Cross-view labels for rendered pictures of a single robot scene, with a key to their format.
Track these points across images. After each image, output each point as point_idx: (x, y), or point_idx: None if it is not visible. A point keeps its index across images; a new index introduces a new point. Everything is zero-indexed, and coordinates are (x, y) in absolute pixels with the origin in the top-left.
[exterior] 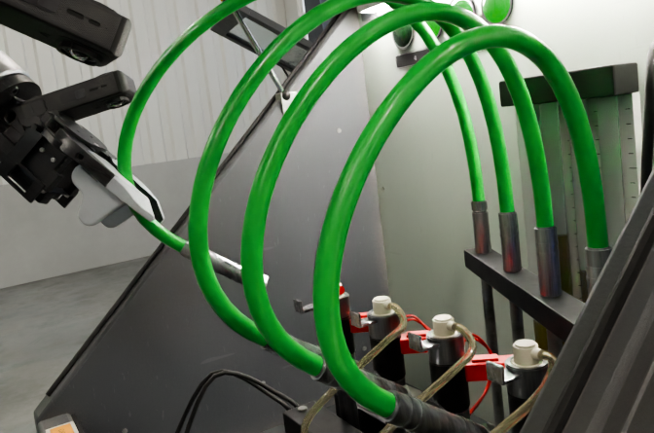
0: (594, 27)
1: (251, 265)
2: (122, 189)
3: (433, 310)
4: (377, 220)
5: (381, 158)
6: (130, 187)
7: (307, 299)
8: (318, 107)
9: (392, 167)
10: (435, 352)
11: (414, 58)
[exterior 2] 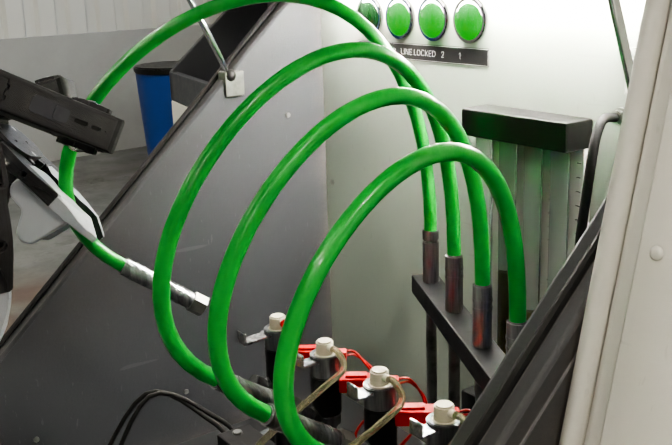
0: (558, 73)
1: (217, 333)
2: (65, 209)
3: (377, 322)
4: (323, 215)
5: (333, 147)
6: (74, 207)
7: (239, 301)
8: None
9: (345, 161)
10: (369, 400)
11: None
